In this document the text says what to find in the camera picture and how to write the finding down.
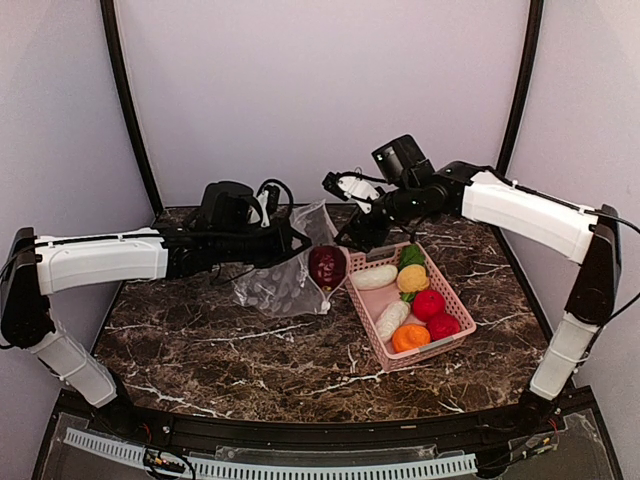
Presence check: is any right black frame post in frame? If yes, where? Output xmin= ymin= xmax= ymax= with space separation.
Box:
xmin=482 ymin=0 xmax=545 ymax=211

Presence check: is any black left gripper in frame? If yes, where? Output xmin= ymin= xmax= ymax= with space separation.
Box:
xmin=214 ymin=216 xmax=313 ymax=269

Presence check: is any black frame post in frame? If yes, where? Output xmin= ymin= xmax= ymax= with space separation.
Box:
xmin=482 ymin=0 xmax=545 ymax=211
xmin=99 ymin=0 xmax=164 ymax=216

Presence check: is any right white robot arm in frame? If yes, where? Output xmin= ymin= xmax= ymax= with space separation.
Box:
xmin=322 ymin=160 xmax=621 ymax=434

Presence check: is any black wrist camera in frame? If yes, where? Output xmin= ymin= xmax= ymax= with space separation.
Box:
xmin=371 ymin=134 xmax=434 ymax=186
xmin=196 ymin=181 xmax=254 ymax=232

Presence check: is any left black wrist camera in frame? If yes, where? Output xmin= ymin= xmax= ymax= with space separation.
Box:
xmin=196 ymin=181 xmax=254 ymax=232

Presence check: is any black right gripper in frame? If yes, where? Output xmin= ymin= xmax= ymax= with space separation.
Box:
xmin=335 ymin=180 xmax=423 ymax=251

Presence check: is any white radish toy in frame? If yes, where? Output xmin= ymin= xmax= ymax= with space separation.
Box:
xmin=375 ymin=299 xmax=412 ymax=343

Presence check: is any white radish with green leaf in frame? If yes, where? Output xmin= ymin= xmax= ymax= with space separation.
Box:
xmin=351 ymin=244 xmax=426 ymax=290

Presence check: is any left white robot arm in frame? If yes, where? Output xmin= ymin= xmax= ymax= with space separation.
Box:
xmin=1 ymin=226 xmax=311 ymax=436

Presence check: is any orange tangerine toy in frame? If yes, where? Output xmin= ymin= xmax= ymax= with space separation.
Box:
xmin=392 ymin=324 xmax=431 ymax=353

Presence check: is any white slotted cable duct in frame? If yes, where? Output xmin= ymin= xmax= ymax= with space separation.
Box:
xmin=63 ymin=427 xmax=478 ymax=480

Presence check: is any dark purple fruit toy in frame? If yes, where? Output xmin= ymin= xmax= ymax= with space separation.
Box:
xmin=308 ymin=245 xmax=347 ymax=292

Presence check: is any red tomato toy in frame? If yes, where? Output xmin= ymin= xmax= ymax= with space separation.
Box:
xmin=412 ymin=289 xmax=446 ymax=323

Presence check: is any left black frame post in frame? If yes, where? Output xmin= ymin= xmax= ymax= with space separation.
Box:
xmin=99 ymin=0 xmax=164 ymax=216

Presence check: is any clear zip top bag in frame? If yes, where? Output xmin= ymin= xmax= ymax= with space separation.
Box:
xmin=234 ymin=200 xmax=350 ymax=317

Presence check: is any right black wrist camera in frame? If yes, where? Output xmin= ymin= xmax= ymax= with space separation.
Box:
xmin=371 ymin=134 xmax=434 ymax=186

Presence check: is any pink plastic basket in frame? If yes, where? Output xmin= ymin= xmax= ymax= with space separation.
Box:
xmin=346 ymin=242 xmax=476 ymax=372

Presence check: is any red apple toy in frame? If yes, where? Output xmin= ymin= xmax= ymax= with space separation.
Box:
xmin=426 ymin=312 xmax=461 ymax=342

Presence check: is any yellow peach toy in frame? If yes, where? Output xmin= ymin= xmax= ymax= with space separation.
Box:
xmin=396 ymin=264 xmax=430 ymax=293

